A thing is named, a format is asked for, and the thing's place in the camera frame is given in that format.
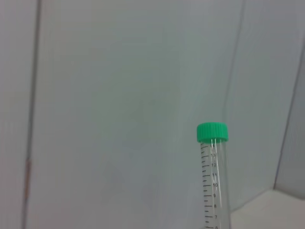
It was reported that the green capped clear test tube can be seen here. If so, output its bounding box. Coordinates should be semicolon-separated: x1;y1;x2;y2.
196;122;232;229

